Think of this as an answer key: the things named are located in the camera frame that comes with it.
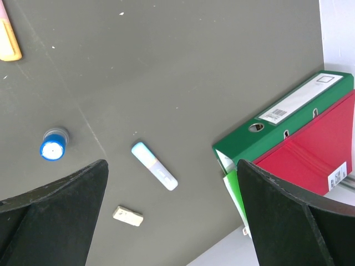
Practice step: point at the red folder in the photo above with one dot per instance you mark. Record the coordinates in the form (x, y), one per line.
(319, 155)

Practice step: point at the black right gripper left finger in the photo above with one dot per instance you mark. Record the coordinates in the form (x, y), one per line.
(54, 224)

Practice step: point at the pink orange highlighter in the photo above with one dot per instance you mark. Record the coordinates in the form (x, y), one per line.
(10, 50)

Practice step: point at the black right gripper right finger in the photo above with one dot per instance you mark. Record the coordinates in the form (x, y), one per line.
(292, 226)

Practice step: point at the blue white highlighter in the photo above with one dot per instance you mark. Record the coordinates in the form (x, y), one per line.
(151, 162)

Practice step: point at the green lever arch binder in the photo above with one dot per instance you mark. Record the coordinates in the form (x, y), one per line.
(279, 121)

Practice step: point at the aluminium frame rail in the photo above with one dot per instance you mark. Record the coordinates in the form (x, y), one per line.
(348, 182)

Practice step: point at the white eraser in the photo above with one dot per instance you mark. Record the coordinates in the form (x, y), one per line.
(127, 216)

